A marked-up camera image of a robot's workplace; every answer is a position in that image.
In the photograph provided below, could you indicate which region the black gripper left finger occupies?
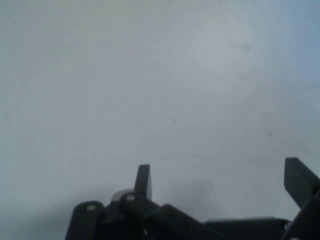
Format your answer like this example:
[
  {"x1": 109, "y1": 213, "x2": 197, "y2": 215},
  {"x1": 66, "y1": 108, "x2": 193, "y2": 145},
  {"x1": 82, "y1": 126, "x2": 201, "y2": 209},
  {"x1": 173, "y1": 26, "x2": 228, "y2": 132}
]
[{"x1": 65, "y1": 163, "x2": 218, "y2": 240}]

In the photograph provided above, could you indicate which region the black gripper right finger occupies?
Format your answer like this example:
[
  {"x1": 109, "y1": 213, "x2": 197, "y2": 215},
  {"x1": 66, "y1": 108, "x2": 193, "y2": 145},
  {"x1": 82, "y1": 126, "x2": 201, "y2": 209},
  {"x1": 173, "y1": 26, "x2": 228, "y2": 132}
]
[{"x1": 279, "y1": 156, "x2": 320, "y2": 240}]

